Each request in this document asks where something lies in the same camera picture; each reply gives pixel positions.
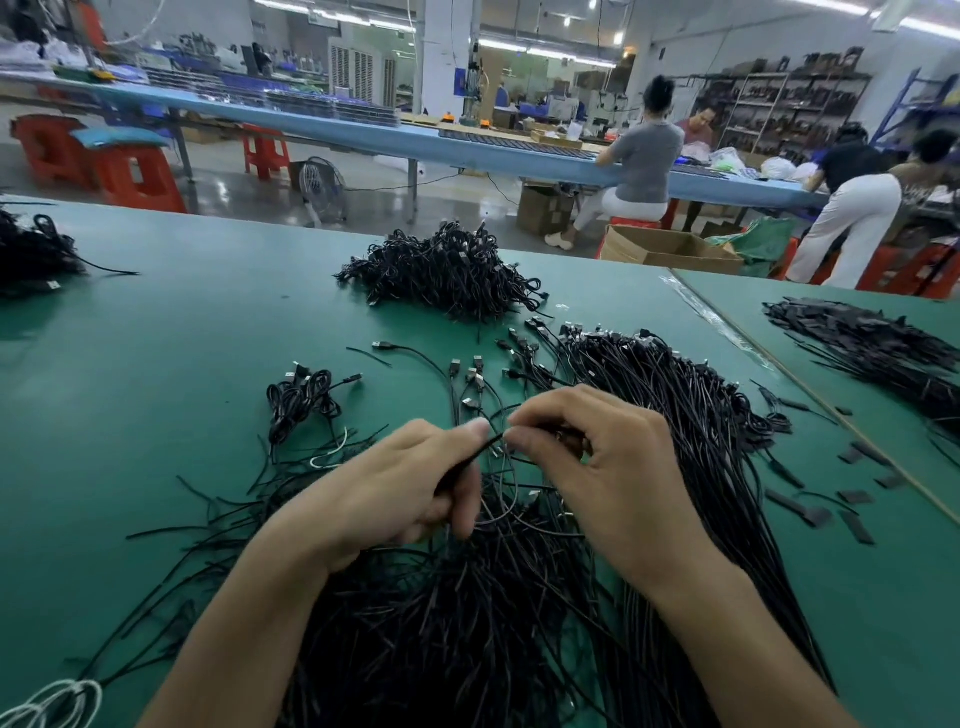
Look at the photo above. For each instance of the person's left hand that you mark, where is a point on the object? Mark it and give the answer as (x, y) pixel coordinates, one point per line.
(383, 495)

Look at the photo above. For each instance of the white pillar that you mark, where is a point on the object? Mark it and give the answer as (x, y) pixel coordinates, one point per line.
(447, 57)

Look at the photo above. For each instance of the green bag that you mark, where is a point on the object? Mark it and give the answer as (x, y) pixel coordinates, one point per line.
(765, 245)

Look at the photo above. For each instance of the grey floor fan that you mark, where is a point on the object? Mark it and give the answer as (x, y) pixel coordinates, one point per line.
(321, 191)

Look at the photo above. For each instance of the metal storage shelf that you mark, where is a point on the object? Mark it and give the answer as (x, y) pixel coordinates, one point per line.
(792, 102)

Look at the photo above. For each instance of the small cardboard box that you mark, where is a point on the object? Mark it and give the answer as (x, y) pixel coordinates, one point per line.
(546, 210)

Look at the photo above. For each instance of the blue metal rack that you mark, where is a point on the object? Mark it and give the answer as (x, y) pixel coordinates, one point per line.
(915, 102)

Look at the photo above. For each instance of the red stool with blue seat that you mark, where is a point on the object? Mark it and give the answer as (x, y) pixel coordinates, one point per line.
(135, 177)

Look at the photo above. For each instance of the person's right hand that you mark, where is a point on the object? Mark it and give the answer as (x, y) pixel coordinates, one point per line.
(623, 488)

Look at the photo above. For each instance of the person's right forearm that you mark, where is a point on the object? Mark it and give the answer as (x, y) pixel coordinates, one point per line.
(758, 660)

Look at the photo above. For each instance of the scattered dark tie pieces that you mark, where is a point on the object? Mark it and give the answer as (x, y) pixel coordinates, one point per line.
(855, 528)

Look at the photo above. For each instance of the red plastic stool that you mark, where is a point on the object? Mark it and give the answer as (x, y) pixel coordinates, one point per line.
(48, 147)
(266, 153)
(897, 270)

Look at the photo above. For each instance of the pile of white bags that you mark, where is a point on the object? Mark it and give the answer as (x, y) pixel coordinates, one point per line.
(777, 165)

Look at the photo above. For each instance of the person's left forearm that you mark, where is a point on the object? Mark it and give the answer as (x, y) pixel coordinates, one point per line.
(233, 645)

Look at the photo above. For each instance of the long blue workbench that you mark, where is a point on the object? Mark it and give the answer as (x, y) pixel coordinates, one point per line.
(428, 143)

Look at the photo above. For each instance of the open cardboard box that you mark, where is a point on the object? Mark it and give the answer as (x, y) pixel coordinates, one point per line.
(668, 249)

